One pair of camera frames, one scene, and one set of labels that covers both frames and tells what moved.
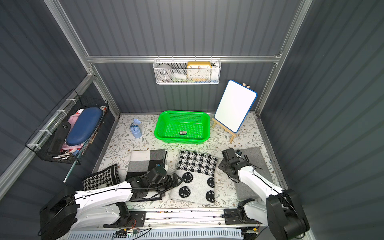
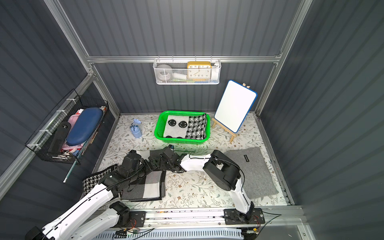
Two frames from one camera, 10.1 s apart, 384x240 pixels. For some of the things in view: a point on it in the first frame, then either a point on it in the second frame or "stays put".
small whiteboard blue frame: [235, 103] stays put
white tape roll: [164, 73] stays put
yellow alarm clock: [199, 71] stays put
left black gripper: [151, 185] → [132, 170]
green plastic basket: [182, 127] stays put
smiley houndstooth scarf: [197, 170] → [191, 127]
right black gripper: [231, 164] → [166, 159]
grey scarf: [255, 158] stays put
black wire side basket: [70, 129] stays put
